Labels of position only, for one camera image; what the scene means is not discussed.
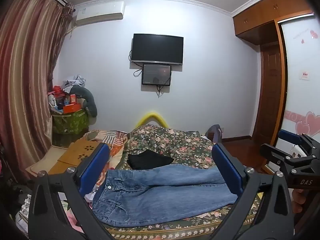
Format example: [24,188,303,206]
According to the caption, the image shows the orange box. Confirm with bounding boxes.
[63,103,83,114]

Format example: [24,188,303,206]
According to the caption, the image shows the grey plush pillow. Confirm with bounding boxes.
[69,85,98,118]

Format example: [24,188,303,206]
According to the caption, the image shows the white air conditioner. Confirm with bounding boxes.
[75,1,125,26]

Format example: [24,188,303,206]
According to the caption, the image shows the wooden overhead cabinet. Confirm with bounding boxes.
[232,0,316,46]

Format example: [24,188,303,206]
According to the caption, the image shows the grey purple backpack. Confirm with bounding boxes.
[205,124,223,145]

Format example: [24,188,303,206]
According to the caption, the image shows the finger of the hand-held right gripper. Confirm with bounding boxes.
[259,143,302,167]
[278,129,320,156]

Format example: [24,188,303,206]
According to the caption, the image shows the person's right hand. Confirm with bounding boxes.
[292,189,307,221]

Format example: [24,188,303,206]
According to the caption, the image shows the wooden lap desk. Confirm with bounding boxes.
[57,139,103,166]

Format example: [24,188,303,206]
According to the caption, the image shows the brown wooden door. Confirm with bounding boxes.
[252,44,280,141]

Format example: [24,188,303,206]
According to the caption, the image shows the white heart-printed wardrobe door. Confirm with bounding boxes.
[274,15,320,172]

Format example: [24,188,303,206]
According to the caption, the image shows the small black wall screen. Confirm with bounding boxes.
[141,64,172,86]

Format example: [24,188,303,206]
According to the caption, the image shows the yellow curved tube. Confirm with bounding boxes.
[135,111,170,128]

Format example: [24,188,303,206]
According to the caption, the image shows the black wall television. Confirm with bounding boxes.
[131,33,184,66]

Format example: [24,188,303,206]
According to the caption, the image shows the folded black cloth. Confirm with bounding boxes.
[127,150,174,170]

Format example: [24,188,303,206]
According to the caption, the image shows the blue denim pants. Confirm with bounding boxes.
[91,166,238,227]

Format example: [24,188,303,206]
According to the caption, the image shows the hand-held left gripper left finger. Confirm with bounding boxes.
[27,142,116,240]

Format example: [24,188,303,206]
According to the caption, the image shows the dark floral blanket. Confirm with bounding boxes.
[92,124,266,240]

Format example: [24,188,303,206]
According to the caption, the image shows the pile of light clothes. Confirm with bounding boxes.
[62,74,86,93]

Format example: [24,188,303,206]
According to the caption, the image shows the flat cardboard sheet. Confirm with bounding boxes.
[25,145,84,176]

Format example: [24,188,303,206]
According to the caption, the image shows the striped brown curtain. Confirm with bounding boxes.
[0,0,75,179]

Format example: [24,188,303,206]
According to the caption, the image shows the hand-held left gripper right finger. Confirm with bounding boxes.
[211,143,295,240]

